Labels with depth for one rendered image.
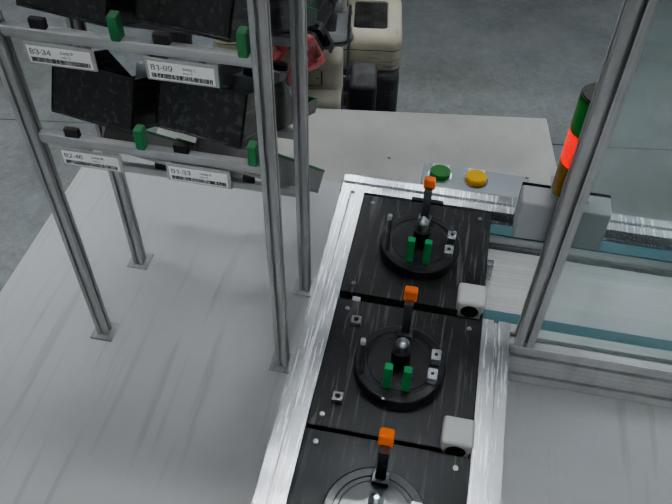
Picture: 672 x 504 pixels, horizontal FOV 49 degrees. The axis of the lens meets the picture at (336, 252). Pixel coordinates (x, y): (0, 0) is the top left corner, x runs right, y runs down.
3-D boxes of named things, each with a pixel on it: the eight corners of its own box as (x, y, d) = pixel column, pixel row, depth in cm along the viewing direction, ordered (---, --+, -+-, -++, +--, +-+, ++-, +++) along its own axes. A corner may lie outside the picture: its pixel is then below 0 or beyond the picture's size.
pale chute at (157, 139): (179, 164, 143) (185, 141, 143) (240, 181, 140) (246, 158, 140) (98, 145, 116) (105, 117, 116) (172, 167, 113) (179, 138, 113)
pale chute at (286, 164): (254, 175, 142) (260, 152, 141) (318, 193, 139) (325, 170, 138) (190, 159, 114) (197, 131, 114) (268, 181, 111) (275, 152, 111)
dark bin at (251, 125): (244, 94, 126) (249, 50, 123) (315, 112, 123) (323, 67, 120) (154, 126, 101) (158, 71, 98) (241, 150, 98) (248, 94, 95)
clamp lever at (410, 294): (399, 326, 117) (405, 284, 114) (412, 328, 117) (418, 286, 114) (397, 338, 114) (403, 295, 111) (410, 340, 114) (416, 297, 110)
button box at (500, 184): (421, 183, 154) (424, 160, 149) (524, 198, 151) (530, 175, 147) (417, 206, 149) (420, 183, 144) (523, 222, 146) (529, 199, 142)
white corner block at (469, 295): (456, 296, 127) (459, 280, 124) (483, 300, 127) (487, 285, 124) (453, 317, 124) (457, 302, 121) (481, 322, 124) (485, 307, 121)
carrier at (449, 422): (337, 304, 126) (339, 255, 116) (480, 328, 123) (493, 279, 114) (305, 431, 110) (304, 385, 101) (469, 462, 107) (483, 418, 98)
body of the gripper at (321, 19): (318, 32, 114) (339, -7, 116) (264, 17, 119) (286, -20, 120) (331, 56, 120) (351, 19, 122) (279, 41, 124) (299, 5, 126)
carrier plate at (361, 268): (363, 201, 143) (364, 193, 141) (489, 220, 140) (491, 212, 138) (339, 297, 127) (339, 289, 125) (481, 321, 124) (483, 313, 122)
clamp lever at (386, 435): (374, 469, 101) (380, 425, 98) (388, 472, 101) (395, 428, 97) (370, 488, 98) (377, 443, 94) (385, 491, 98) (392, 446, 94)
